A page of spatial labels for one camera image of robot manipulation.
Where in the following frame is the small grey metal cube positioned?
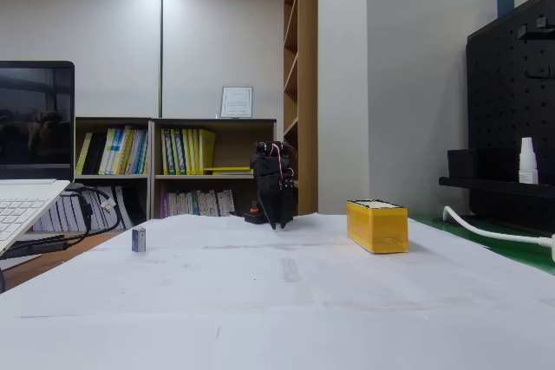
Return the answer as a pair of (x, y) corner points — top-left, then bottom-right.
(131, 226), (147, 254)

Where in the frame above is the yellow rectangular box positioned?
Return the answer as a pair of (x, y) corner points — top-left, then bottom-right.
(345, 198), (410, 255)

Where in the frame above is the orange black clamp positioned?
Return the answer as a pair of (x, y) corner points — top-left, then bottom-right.
(243, 199), (267, 226)

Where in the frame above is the flat yellow folder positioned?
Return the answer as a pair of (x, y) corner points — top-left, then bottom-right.
(203, 166), (255, 177)

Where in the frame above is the thick yellow binder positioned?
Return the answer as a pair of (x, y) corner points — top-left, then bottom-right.
(198, 128), (217, 176)

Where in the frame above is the low grey bookshelf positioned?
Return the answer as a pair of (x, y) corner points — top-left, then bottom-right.
(32, 116), (153, 233)
(148, 117), (278, 219)

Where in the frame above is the framed white certificate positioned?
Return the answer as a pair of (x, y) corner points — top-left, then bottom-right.
(219, 86), (255, 120)

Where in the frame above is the tall wooden bookshelf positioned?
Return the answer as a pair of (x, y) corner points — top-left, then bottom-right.
(282, 0), (320, 217)

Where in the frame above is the white paper sheet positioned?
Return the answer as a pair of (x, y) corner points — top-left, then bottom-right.
(0, 294), (555, 370)
(277, 212), (547, 308)
(0, 212), (304, 319)

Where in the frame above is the black container box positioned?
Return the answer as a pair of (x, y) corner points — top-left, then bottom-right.
(447, 148), (479, 180)

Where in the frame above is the black book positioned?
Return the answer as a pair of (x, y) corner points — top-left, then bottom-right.
(82, 131), (108, 176)

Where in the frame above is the thin yellow book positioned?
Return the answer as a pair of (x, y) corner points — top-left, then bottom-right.
(75, 132), (94, 176)

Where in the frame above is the green desk mat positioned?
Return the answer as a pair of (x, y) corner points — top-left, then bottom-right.
(407, 212), (555, 279)

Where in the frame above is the black pegboard organizer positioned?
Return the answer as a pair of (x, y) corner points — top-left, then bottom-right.
(438, 0), (555, 223)

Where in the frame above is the small white bottle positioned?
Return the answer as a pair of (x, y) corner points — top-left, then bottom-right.
(518, 136), (540, 185)

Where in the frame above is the white laptop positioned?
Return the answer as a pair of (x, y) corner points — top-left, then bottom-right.
(0, 61), (76, 258)

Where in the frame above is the red white servo wire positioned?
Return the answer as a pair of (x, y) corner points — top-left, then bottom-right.
(267, 143), (297, 192)

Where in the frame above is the black cable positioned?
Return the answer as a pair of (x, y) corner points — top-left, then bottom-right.
(0, 233), (88, 261)
(60, 182), (123, 241)

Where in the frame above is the white power cable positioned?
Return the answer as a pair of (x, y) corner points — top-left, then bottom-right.
(442, 205), (555, 246)

